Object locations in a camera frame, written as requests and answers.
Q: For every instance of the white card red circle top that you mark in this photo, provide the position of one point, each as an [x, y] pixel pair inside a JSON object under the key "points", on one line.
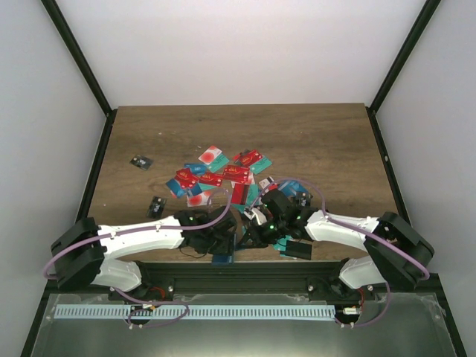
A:
{"points": [[210, 155]]}

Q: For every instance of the red card centre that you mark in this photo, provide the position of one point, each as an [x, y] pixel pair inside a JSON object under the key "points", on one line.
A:
{"points": [[236, 173]]}

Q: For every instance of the black card far left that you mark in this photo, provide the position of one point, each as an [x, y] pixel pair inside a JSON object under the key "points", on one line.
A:
{"points": [[141, 162]]}

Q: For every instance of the red card top right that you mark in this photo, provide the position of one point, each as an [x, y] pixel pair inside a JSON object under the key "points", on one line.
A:
{"points": [[249, 157]]}

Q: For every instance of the blue card left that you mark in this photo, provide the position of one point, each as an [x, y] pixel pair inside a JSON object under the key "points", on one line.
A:
{"points": [[175, 188]]}

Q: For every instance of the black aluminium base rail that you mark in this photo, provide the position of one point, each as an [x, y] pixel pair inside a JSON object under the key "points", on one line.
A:
{"points": [[239, 278]]}

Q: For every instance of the black card bottom right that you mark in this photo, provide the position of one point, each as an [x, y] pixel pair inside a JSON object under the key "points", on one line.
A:
{"points": [[297, 250]]}

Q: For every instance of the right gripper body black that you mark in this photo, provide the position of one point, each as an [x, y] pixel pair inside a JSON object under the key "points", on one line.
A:
{"points": [[269, 235]]}

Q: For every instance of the teal card top right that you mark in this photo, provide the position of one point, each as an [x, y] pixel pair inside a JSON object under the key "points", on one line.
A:
{"points": [[260, 165]]}

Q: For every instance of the red card back stripe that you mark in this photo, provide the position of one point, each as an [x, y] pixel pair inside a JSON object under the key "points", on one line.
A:
{"points": [[240, 194]]}

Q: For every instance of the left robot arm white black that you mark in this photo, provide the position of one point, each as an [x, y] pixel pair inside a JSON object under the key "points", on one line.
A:
{"points": [[89, 254]]}

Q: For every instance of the blue card right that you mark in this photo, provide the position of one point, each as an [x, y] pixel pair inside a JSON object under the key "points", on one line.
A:
{"points": [[291, 187]]}

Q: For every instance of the teal card under red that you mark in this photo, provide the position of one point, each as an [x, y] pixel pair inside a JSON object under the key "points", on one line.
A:
{"points": [[253, 192]]}

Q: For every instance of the right black frame post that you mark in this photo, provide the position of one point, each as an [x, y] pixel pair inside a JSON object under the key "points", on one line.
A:
{"points": [[417, 30]]}

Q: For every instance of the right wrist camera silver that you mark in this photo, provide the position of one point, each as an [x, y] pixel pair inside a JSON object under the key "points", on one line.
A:
{"points": [[255, 215]]}

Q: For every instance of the white card red circle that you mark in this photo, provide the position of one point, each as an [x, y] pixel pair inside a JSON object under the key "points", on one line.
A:
{"points": [[198, 200], [210, 155]]}

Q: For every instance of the red card left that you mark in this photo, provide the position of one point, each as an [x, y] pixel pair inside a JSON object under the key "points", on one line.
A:
{"points": [[186, 178]]}

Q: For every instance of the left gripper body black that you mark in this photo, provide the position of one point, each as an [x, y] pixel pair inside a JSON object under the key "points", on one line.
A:
{"points": [[213, 245]]}

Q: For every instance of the white card red circle lower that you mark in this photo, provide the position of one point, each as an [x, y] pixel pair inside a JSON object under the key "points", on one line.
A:
{"points": [[198, 200]]}

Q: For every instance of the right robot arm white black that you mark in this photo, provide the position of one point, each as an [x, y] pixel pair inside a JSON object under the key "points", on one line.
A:
{"points": [[396, 254]]}

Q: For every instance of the black VIP card left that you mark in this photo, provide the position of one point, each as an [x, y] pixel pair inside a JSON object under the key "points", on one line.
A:
{"points": [[156, 208]]}

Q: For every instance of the left black frame post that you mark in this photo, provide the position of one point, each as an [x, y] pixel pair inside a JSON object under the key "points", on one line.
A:
{"points": [[60, 23]]}

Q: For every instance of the black frame post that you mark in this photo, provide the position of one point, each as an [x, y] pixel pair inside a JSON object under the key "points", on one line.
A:
{"points": [[417, 30], [60, 23]]}

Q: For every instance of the blue card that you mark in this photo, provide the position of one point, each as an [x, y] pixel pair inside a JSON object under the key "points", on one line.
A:
{"points": [[175, 188], [291, 187]]}

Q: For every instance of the light blue slotted cable duct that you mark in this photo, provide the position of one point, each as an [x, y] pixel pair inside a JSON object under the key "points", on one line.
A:
{"points": [[199, 312]]}

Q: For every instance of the white card black stripe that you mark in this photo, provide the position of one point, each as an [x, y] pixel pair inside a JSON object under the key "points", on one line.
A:
{"points": [[268, 183]]}

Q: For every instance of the blue leather card holder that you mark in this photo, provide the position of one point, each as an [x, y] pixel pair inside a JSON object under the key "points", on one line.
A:
{"points": [[223, 256]]}

